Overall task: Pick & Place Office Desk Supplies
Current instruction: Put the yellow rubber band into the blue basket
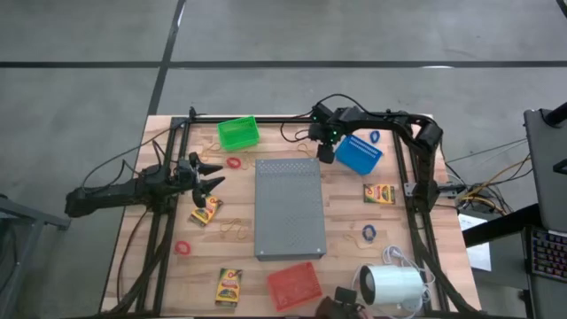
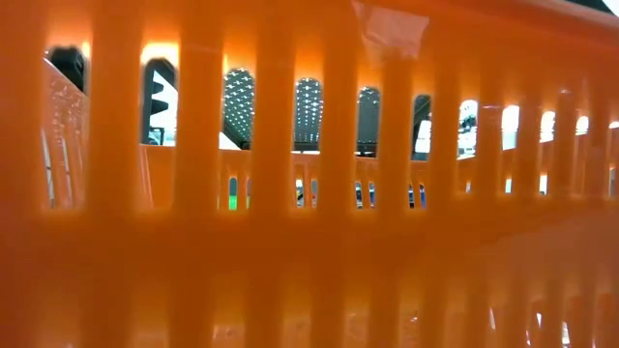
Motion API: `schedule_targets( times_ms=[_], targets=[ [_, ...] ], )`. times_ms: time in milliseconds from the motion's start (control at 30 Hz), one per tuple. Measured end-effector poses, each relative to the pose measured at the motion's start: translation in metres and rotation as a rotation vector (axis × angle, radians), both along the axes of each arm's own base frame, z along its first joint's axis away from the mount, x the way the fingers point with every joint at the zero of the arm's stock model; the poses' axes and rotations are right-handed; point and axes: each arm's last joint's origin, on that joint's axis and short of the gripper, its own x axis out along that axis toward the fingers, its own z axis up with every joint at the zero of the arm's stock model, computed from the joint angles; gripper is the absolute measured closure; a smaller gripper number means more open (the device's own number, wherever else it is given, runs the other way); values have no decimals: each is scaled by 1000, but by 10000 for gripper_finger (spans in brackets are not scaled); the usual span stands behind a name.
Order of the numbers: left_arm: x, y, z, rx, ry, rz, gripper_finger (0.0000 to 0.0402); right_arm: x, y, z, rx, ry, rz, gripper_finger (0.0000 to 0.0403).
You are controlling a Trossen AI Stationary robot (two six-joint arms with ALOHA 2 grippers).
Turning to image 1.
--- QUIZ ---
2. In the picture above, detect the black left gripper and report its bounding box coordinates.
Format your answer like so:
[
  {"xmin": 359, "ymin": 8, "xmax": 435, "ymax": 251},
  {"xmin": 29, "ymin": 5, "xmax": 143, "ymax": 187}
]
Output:
[{"xmin": 171, "ymin": 152, "xmax": 227, "ymax": 209}]

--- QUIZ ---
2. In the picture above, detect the yellow Crayola crayon box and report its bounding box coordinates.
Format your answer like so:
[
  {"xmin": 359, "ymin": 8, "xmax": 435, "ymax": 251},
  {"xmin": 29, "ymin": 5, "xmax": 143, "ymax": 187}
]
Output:
[
  {"xmin": 189, "ymin": 195, "xmax": 224, "ymax": 228},
  {"xmin": 214, "ymin": 268, "xmax": 244, "ymax": 308},
  {"xmin": 362, "ymin": 183, "xmax": 397, "ymax": 206}
]

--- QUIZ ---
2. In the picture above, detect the blue plastic basket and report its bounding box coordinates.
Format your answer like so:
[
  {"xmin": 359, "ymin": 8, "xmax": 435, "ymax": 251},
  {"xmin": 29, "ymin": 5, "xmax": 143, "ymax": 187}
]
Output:
[{"xmin": 334, "ymin": 134, "xmax": 384, "ymax": 176}]

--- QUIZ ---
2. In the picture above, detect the green plastic basket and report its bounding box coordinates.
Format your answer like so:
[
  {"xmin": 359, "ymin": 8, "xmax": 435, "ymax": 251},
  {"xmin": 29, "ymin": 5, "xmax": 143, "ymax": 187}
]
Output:
[{"xmin": 216, "ymin": 115, "xmax": 260, "ymax": 152}]

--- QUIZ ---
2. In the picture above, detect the grey perforated metal stand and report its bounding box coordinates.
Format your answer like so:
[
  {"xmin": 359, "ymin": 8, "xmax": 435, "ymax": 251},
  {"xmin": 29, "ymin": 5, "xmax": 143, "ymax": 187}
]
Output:
[{"xmin": 253, "ymin": 158, "xmax": 328, "ymax": 261}]

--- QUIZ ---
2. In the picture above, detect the red plastic basket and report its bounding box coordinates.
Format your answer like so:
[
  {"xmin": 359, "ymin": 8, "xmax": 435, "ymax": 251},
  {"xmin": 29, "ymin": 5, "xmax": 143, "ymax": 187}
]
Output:
[{"xmin": 266, "ymin": 261, "xmax": 323, "ymax": 313}]

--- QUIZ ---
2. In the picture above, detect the white paper sheet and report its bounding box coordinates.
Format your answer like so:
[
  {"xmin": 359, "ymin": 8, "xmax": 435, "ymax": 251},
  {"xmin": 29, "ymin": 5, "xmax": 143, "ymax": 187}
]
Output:
[{"xmin": 457, "ymin": 213, "xmax": 493, "ymax": 273}]

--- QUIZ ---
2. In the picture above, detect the grey metal side table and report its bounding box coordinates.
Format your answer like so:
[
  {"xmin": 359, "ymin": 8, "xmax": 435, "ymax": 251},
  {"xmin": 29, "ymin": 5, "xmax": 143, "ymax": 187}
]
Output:
[{"xmin": 0, "ymin": 192, "xmax": 72, "ymax": 319}]

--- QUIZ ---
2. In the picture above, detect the black pole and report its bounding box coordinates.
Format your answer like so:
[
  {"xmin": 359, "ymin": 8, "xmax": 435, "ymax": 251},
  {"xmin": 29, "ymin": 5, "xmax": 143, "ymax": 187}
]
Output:
[{"xmin": 543, "ymin": 100, "xmax": 567, "ymax": 128}]

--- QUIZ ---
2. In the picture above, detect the backlit keyboard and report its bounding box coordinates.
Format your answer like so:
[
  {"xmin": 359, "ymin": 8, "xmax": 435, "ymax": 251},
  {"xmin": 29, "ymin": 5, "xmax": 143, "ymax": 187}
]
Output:
[{"xmin": 529, "ymin": 225, "xmax": 567, "ymax": 284}]

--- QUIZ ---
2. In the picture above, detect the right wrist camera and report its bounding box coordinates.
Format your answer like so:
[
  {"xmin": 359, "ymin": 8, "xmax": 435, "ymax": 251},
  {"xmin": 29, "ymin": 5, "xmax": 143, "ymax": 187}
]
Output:
[{"xmin": 311, "ymin": 102, "xmax": 333, "ymax": 126}]

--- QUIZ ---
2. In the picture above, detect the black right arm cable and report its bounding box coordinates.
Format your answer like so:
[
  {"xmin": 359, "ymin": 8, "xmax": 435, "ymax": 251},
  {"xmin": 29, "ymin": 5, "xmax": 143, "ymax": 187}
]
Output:
[{"xmin": 279, "ymin": 92, "xmax": 400, "ymax": 144}]

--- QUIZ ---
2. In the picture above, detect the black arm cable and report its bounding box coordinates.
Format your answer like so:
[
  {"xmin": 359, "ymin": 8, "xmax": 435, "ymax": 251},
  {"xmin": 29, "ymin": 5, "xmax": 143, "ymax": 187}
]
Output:
[
  {"xmin": 81, "ymin": 126, "xmax": 190, "ymax": 190},
  {"xmin": 279, "ymin": 92, "xmax": 400, "ymax": 144}
]

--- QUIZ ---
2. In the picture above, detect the black aluminium table frame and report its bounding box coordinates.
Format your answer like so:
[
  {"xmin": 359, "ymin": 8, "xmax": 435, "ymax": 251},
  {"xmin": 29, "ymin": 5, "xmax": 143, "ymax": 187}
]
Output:
[{"xmin": 100, "ymin": 107, "xmax": 483, "ymax": 319}]

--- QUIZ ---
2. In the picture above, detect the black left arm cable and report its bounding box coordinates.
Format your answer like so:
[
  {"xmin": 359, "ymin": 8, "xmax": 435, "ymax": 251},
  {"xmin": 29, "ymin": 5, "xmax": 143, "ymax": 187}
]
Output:
[{"xmin": 81, "ymin": 126, "xmax": 190, "ymax": 190}]

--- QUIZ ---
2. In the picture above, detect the brown cable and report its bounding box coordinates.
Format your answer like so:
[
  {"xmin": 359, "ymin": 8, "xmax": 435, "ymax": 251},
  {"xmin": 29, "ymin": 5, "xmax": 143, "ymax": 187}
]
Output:
[{"xmin": 115, "ymin": 206, "xmax": 151, "ymax": 307}]

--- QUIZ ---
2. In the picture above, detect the white cable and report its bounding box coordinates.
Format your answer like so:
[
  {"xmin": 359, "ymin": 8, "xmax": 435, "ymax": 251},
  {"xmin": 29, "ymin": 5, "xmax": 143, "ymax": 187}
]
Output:
[{"xmin": 351, "ymin": 245, "xmax": 438, "ymax": 319}]

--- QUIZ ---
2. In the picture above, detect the white cylindrical camera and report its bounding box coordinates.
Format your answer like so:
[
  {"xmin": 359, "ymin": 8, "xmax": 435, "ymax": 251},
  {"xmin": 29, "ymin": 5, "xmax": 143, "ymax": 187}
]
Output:
[{"xmin": 359, "ymin": 264, "xmax": 425, "ymax": 316}]

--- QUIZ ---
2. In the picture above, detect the yellow and black cable bundle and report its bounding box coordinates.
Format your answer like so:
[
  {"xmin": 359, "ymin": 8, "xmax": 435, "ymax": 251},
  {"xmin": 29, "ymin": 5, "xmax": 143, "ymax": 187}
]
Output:
[{"xmin": 442, "ymin": 139, "xmax": 532, "ymax": 217}]

